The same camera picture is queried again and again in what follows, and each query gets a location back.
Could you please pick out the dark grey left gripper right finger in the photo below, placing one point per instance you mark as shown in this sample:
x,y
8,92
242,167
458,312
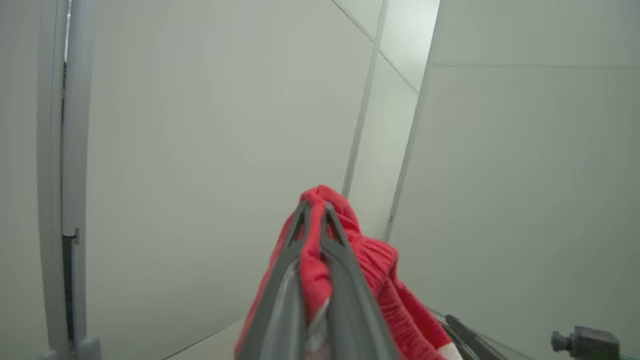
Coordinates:
x,y
352,315

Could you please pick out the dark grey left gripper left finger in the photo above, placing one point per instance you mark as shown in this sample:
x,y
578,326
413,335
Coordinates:
x,y
280,310

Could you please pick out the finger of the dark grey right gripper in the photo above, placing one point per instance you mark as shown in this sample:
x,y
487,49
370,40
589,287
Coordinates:
x,y
475,342

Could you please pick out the red and white jersey garment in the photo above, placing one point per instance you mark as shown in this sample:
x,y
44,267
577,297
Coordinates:
x,y
385,280

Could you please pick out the dark grey box with knob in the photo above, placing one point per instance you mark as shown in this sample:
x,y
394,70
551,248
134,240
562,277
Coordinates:
x,y
592,344

